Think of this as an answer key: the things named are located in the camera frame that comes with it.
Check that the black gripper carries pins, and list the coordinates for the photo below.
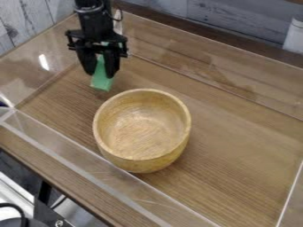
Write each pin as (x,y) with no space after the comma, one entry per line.
(97,38)

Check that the green rectangular block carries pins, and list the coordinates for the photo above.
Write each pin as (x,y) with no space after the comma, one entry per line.
(101,81)

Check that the brown wooden bowl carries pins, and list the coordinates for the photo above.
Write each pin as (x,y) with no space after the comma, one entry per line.
(142,128)

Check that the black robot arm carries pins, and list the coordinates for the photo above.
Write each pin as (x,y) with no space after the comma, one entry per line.
(90,3)

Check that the white cylindrical container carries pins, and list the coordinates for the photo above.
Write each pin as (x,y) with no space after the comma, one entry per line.
(294,39)

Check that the clear acrylic tray wall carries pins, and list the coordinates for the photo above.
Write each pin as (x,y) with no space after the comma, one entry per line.
(240,175)

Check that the black table leg bracket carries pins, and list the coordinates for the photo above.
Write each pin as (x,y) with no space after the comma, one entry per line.
(45,212)

